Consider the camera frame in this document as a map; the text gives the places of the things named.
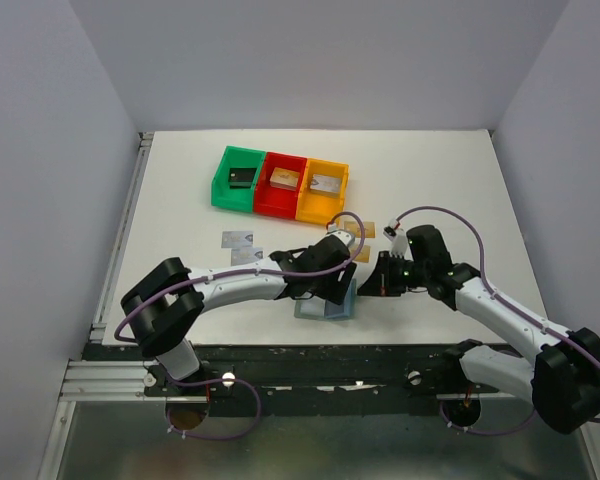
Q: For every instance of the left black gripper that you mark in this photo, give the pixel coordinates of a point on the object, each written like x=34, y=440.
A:
x=336, y=291

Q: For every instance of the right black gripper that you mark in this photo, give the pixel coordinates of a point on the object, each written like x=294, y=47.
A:
x=376, y=285

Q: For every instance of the green leather card holder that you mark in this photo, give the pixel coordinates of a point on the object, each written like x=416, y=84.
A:
x=320, y=309

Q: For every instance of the gold credit card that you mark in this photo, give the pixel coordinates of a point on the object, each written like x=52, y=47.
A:
x=367, y=228
x=363, y=256

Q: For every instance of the silver credit card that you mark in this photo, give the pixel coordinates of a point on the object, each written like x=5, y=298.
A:
x=246, y=255
x=236, y=239

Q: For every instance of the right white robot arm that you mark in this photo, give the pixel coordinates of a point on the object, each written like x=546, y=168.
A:
x=554, y=369

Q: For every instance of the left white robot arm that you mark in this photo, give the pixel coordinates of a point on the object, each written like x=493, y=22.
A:
x=163, y=306

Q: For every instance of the silver card stack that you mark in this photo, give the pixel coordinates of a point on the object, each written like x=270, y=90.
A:
x=325, y=185

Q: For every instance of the copper card stack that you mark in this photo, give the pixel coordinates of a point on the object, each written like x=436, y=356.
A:
x=284, y=179

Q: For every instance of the black card stack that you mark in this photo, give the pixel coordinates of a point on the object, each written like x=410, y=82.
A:
x=241, y=178

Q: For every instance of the yellow plastic bin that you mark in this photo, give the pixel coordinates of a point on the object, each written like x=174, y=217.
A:
x=317, y=206

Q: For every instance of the red plastic bin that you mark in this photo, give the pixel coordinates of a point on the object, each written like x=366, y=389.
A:
x=277, y=189

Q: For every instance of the green plastic bin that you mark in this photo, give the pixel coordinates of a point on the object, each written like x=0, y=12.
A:
x=235, y=199

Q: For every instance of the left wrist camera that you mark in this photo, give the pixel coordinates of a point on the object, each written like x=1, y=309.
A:
x=346, y=237

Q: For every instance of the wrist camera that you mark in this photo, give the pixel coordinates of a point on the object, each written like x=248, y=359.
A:
x=346, y=237
x=398, y=239

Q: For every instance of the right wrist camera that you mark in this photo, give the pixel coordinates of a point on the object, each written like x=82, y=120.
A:
x=398, y=239

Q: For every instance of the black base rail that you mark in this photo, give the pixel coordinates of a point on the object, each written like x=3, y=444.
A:
x=322, y=380

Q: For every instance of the aluminium frame rail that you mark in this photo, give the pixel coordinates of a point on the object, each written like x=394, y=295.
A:
x=65, y=408

